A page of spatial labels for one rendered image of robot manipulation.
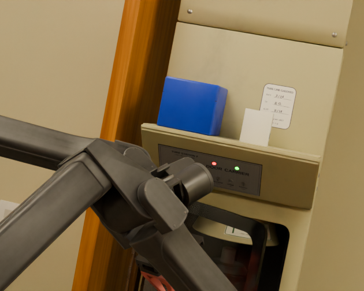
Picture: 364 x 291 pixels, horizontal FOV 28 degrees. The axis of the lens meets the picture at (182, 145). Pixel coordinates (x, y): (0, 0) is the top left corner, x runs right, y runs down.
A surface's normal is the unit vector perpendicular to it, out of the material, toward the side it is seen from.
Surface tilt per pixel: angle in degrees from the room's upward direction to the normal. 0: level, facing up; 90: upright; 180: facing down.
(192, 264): 64
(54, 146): 48
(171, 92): 90
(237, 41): 90
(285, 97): 90
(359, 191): 90
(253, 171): 135
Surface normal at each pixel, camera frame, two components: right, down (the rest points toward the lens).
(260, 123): -0.14, 0.03
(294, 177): -0.29, 0.70
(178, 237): 0.73, -0.21
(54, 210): 0.57, -0.37
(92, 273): 0.96, 0.19
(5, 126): 0.28, -0.67
